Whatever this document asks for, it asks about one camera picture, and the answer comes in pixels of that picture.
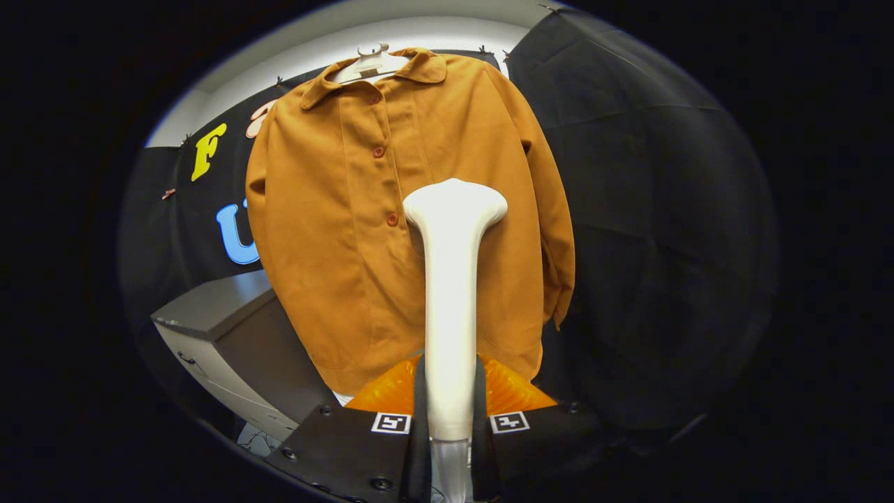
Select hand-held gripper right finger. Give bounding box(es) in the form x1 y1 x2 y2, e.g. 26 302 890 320
469 355 640 503

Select orange button shirt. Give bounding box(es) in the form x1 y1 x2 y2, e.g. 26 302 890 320
244 48 576 396

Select grey cabinet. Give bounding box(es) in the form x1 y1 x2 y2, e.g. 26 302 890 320
151 270 341 442

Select white garment steamer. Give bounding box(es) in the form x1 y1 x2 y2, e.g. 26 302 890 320
403 179 508 503

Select white clothes hanger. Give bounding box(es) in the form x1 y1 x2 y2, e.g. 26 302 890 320
334 43 409 85

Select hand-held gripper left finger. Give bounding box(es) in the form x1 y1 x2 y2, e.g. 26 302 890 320
264 355 434 503

